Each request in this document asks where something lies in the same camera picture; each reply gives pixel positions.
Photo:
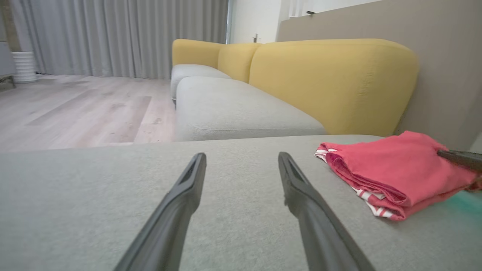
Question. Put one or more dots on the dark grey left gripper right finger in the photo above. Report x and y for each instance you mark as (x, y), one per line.
(320, 226)

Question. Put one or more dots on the large grey sofa seat cushion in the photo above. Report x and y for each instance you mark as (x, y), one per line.
(75, 195)

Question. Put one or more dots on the grey sofa back cushion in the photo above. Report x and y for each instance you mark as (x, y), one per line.
(233, 109)

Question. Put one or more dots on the grey pleated curtain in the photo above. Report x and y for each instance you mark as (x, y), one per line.
(113, 34)

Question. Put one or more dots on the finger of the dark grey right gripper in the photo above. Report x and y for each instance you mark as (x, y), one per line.
(465, 159)

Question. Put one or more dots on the small dark fixture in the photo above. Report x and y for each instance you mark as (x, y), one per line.
(256, 37)

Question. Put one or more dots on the large yellow sofa back cushion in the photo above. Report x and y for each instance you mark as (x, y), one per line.
(331, 82)

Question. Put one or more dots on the white ribbed floor vase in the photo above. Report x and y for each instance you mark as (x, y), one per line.
(24, 67)

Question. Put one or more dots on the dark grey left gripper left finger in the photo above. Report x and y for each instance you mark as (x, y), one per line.
(169, 214)

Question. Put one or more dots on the red shirt with white sleeves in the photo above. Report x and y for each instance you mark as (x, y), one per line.
(395, 169)

